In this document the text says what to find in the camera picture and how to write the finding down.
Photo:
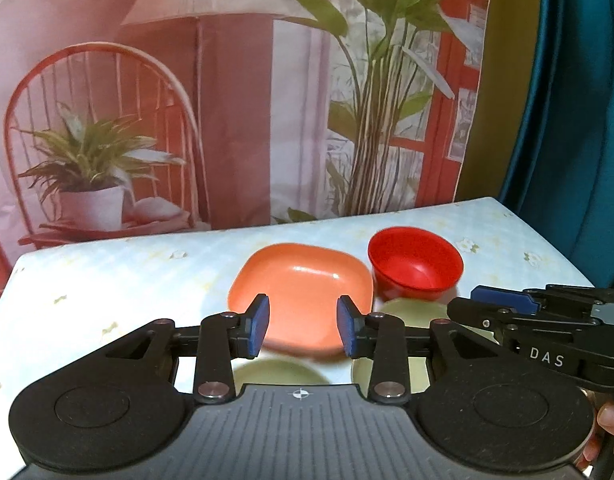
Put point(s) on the person's right hand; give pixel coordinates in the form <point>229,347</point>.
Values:
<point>612,419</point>

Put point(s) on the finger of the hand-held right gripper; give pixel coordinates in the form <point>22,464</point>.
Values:
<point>502,298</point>
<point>474,315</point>

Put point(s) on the pale green dish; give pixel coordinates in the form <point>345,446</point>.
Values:
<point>277,372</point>
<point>417,312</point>

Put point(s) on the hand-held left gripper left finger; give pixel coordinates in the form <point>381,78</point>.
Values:
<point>257,326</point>

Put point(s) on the floral pale blue tablecloth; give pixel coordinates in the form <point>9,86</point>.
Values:
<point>112,285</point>

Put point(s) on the orange square plate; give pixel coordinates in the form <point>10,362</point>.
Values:
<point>299,290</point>

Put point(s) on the printed backdrop cloth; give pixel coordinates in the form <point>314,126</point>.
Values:
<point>237,135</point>

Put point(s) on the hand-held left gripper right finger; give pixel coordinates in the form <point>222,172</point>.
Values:
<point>346,328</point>

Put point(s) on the red bowl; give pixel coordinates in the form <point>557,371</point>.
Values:
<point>412,270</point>

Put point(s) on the teal curtain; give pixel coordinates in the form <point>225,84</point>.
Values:
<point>562,110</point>

